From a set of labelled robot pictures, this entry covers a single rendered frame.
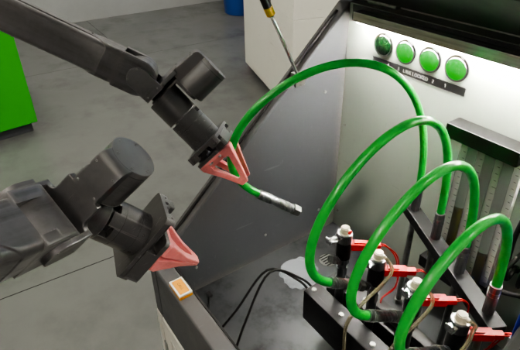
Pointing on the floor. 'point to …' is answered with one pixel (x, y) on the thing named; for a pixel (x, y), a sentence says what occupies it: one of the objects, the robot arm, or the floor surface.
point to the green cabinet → (13, 92)
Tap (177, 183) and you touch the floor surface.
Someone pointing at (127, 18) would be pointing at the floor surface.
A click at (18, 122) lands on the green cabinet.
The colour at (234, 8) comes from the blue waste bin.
